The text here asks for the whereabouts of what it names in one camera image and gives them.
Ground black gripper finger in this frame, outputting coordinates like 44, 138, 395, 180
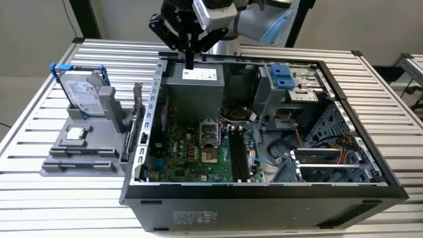
149, 13, 190, 70
190, 28, 229, 70

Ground black RAM slot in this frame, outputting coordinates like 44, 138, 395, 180
237, 125, 249, 183
229, 125, 239, 183
233, 125, 245, 183

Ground grey power supply unit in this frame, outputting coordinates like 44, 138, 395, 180
163, 63, 226, 126

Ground blue drive bay latch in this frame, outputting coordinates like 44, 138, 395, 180
270, 63, 295, 89

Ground grey metal drive cage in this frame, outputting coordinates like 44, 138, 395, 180
253, 63, 331, 129

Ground graphics card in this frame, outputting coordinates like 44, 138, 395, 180
120, 83, 146, 163

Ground round case speaker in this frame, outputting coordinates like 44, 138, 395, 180
230, 106, 251, 120

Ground blue disk carrier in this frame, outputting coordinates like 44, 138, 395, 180
50, 63, 112, 119

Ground silver hard disk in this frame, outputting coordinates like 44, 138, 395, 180
60, 71, 104, 117

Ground metal socket cover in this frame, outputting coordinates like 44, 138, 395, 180
199, 119, 221, 147

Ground CPU socket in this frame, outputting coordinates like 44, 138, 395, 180
201, 147, 221, 164

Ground grey parts rack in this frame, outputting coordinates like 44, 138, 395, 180
40, 85, 130, 177

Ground silver CPU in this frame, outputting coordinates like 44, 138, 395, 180
66, 127, 87, 141

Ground green motherboard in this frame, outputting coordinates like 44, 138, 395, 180
147, 123, 266, 184

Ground grey disk bay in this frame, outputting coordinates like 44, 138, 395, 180
274, 146, 381, 184

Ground neighbouring slatted metal table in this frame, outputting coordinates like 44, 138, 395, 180
390, 53, 423, 87

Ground black PC case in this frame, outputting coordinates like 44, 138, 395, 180
119, 51, 411, 233

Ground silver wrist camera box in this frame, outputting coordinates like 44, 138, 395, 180
193, 0, 238, 30

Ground black frame post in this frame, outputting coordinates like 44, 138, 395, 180
286, 0, 317, 48
68, 0, 102, 40

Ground power supply wire bundle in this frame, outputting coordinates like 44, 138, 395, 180
218, 109, 258, 124

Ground wire locking lever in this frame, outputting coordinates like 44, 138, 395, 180
215, 120, 223, 147

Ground red yellow orange wires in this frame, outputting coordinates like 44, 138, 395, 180
330, 132, 357, 166

